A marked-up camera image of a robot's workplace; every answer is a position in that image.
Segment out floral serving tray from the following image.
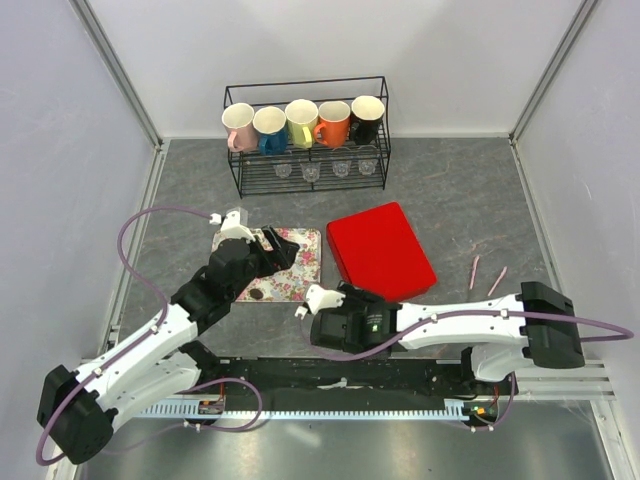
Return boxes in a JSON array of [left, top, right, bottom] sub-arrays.
[[212, 228, 321, 302]]

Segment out red box lid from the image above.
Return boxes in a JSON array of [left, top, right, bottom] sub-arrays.
[[326, 202, 437, 302]]

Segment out pink-tipped metal tongs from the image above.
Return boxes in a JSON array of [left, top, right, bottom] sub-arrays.
[[468, 255, 508, 297]]

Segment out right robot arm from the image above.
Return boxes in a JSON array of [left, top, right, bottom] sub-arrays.
[[295, 281, 585, 394]]

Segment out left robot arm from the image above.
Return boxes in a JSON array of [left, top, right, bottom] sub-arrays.
[[36, 224, 300, 466]]

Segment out clear glass cup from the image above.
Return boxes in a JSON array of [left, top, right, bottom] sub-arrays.
[[358, 158, 378, 176], [332, 160, 351, 178], [300, 161, 321, 183], [274, 163, 292, 179]]

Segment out pink mug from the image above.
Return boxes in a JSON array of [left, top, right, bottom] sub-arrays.
[[221, 103, 258, 153]]

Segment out orange mug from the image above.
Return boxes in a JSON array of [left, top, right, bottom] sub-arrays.
[[313, 101, 351, 148]]

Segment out blue mug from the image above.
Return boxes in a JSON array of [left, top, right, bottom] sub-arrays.
[[252, 106, 288, 156]]

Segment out yellow-green mug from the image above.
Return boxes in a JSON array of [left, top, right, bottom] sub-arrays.
[[284, 99, 319, 149]]

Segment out black and red mug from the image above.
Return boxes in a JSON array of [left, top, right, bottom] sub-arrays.
[[349, 95, 385, 145]]

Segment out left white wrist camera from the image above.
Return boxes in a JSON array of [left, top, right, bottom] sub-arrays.
[[209, 207, 255, 242]]

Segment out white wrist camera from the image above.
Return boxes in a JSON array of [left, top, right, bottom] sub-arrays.
[[294, 284, 346, 319], [209, 207, 255, 242]]

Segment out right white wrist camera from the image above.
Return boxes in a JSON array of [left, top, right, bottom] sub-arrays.
[[294, 284, 346, 319]]

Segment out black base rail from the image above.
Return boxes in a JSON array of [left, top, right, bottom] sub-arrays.
[[196, 357, 511, 413]]

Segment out black wire mug rack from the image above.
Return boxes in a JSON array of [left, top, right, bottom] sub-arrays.
[[221, 75, 392, 197]]

